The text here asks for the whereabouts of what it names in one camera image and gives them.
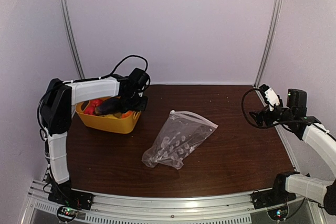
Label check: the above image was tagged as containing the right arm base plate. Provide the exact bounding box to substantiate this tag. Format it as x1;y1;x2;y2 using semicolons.
250;189;297;209

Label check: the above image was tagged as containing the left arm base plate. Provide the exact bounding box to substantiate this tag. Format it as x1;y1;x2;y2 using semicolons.
48;187;93;210

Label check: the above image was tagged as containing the right circuit board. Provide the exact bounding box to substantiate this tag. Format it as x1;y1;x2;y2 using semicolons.
267;207;289;221

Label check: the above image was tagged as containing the red toy apple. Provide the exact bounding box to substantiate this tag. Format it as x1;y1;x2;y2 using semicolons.
83;106;95;115
90;99;103;108

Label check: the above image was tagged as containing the left circuit board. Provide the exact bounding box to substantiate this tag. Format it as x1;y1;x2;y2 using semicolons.
56;206;79;222

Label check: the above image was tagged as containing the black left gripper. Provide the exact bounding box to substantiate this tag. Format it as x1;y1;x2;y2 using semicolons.
122;91;149;112

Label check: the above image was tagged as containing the left aluminium corner post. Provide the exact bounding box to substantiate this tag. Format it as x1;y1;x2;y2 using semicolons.
60;0;85;79

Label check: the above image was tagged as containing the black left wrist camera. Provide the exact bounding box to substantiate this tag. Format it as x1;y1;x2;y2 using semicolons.
129;68;150;91

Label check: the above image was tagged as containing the black left camera cable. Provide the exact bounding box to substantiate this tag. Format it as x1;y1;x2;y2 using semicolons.
109;55;149;79

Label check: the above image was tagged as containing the black camera cable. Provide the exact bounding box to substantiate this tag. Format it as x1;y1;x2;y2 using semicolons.
240;88;279;130
109;55;149;79

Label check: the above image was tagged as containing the purple toy eggplant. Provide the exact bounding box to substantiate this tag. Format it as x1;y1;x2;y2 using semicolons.
95;97;122;115

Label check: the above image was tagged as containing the yellow plastic basket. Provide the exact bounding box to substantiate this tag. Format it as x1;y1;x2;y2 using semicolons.
75;97;141;134

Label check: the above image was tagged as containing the aluminium corner post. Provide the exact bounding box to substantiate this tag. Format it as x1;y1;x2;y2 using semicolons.
254;0;284;87
60;0;85;79

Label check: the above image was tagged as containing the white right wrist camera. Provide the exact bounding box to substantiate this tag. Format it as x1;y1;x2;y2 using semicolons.
259;84;282;112

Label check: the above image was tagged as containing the clear zip top bag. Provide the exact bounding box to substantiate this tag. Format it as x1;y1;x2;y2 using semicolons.
142;110;218;170

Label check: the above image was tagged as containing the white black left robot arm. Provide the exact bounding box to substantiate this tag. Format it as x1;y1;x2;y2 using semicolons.
38;73;150;185

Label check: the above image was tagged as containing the orange toy orange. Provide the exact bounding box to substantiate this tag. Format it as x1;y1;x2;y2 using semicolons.
121;111;133;119

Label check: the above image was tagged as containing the aluminium front rail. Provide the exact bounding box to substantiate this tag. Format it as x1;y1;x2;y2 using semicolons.
18;179;327;223

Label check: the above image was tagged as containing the black right camera cable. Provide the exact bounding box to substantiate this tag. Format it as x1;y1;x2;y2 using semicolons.
240;88;279;130

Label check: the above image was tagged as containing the circuit board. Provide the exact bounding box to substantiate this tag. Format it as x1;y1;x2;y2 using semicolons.
56;206;79;222
267;207;289;221

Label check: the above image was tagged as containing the right aluminium corner post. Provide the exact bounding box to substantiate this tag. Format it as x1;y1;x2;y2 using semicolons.
254;0;284;87

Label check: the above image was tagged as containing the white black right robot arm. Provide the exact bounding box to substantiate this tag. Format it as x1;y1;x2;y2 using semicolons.
242;84;335;216

